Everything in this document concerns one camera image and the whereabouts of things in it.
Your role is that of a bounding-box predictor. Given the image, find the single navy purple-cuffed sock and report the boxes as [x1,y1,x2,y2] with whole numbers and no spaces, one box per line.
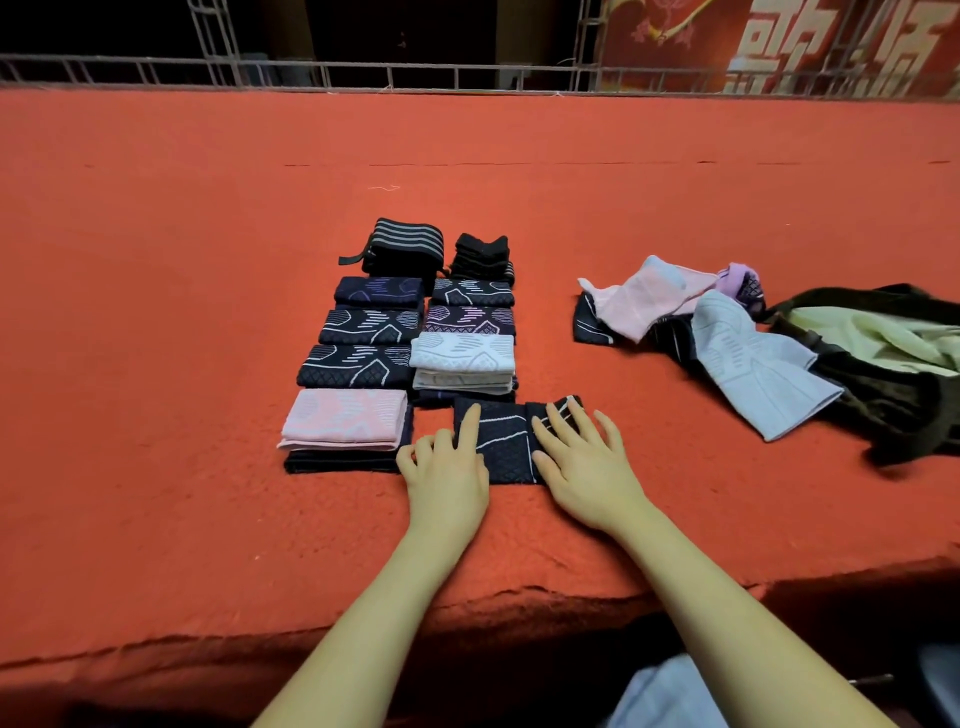
[285,408,417,476]

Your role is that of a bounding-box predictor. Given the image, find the person's right hand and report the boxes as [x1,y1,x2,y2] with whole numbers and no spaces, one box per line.
[529,394,650,534]

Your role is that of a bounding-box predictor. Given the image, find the single black grey-striped sock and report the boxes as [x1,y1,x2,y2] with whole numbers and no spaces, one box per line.
[432,279,516,309]

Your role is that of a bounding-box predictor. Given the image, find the dark grey seat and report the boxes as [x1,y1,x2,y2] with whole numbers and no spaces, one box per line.
[915,642,960,728]

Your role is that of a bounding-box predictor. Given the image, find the person's left forearm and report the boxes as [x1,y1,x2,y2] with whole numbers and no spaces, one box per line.
[255,517,470,728]

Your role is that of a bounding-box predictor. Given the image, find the grey metal truss tower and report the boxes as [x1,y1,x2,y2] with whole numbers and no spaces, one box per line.
[187,0,242,89]
[573,0,605,95]

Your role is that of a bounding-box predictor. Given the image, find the person's pale blue clothing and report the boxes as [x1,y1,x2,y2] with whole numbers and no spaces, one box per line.
[607,652,729,728]

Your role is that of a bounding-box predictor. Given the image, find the dark brown door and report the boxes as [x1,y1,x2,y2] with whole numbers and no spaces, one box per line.
[307,0,497,65]

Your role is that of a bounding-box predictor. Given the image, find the single black purple-lined sock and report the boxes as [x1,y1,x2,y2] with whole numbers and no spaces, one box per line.
[423,304,516,335]

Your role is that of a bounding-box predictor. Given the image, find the person's right forearm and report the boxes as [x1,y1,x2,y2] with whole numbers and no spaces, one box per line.
[607,502,894,728]

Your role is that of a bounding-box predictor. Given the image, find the person's left hand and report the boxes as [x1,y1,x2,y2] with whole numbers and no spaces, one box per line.
[396,402,492,549]

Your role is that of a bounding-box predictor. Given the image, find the single black white-lined sock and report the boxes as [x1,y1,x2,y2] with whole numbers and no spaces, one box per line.
[454,394,584,486]

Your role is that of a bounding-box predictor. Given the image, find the red banner with white print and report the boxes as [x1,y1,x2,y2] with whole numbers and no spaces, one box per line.
[600,0,960,96]

